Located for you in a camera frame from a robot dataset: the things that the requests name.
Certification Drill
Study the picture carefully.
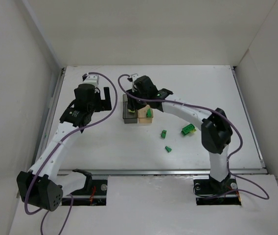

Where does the dark green square lego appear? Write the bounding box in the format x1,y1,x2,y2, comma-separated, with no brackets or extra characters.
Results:
146,109,153,118

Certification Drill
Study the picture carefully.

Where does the dark green sloped lego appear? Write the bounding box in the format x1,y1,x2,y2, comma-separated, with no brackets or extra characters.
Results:
165,146,172,153

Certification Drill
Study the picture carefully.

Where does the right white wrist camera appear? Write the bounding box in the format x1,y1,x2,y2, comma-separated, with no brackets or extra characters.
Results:
127,73,139,92

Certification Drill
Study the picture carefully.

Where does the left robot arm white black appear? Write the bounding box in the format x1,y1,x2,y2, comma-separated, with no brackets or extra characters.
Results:
17,83,112,214

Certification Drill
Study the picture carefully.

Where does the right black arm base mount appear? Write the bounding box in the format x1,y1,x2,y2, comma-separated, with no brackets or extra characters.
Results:
193,177,241,206

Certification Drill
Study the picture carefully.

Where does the purple cable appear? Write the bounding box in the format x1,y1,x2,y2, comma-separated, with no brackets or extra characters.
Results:
23,72,119,235
117,74,270,200

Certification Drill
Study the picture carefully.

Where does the aluminium front rail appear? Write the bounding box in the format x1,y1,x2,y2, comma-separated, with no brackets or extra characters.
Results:
32,168,268,176

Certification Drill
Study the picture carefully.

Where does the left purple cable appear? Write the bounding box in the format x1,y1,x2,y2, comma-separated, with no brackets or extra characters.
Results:
23,72,119,235

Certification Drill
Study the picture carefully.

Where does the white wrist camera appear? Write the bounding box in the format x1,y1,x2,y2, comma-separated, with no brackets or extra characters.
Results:
127,73,139,92
82,73,99,88

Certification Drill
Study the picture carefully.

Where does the orange transparent container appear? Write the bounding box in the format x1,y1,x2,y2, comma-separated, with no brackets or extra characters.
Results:
138,105,153,124

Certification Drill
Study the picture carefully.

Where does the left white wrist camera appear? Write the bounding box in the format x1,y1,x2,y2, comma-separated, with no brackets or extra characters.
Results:
82,73,99,88

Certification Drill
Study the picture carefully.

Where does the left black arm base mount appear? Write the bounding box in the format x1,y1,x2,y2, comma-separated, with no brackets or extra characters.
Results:
70,169,108,206

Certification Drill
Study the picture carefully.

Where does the dark green long lego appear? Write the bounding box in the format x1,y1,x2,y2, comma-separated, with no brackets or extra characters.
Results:
181,123,195,136

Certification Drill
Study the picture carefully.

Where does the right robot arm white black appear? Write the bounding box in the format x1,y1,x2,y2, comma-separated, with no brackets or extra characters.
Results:
126,74,232,188

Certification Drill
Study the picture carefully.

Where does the grey transparent container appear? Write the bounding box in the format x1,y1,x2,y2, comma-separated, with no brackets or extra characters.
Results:
122,94,138,124

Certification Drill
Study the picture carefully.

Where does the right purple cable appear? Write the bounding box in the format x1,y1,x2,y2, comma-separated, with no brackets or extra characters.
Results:
117,74,270,200

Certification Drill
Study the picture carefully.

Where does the small dark green lego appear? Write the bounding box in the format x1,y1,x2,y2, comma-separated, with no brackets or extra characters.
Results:
161,130,167,138

